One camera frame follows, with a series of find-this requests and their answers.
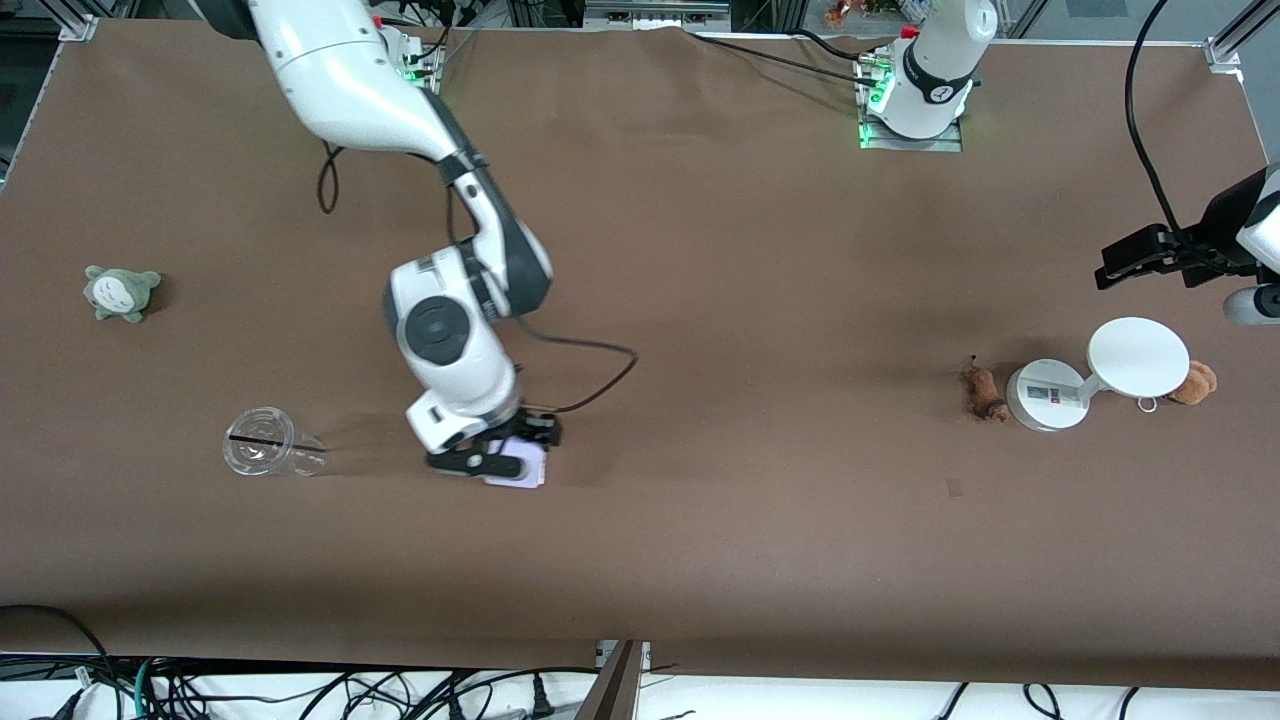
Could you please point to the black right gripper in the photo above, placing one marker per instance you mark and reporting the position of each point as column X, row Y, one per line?
column 537, row 424

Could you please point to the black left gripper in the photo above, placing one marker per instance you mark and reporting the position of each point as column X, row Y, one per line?
column 1214, row 231

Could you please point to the lavender square box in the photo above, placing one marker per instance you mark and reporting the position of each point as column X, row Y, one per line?
column 525, row 470

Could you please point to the small brown plush toy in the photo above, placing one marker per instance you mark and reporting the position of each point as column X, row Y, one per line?
column 984, row 390

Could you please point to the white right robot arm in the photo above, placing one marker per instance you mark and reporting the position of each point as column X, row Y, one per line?
column 340, row 80

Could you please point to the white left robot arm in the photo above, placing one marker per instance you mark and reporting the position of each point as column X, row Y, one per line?
column 940, row 50

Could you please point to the white round desk lamp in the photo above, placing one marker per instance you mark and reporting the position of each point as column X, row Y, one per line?
column 1135, row 355

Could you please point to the brown paper table cover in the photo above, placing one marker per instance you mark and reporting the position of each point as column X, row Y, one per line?
column 700, row 250

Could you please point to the clear plastic cup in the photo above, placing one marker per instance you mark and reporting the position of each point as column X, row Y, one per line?
column 265, row 445

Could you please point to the black power plug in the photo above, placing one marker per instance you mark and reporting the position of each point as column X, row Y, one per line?
column 542, row 698

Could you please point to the black straw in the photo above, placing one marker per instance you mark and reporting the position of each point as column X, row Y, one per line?
column 255, row 437

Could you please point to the small toy figure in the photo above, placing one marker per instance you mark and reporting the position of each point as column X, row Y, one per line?
column 842, row 12

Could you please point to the grey totoro plush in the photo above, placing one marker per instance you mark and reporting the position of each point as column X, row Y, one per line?
column 120, row 293

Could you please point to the silver metal bar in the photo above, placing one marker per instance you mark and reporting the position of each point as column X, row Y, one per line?
column 655, row 12

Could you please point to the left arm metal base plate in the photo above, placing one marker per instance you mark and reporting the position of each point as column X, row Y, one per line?
column 945, row 143

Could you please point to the aluminium frame corner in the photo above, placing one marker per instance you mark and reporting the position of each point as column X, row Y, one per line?
column 1235, row 40

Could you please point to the aluminium profile post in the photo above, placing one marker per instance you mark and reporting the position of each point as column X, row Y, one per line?
column 615, row 685

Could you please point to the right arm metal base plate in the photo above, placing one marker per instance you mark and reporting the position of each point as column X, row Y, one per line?
column 425, row 60

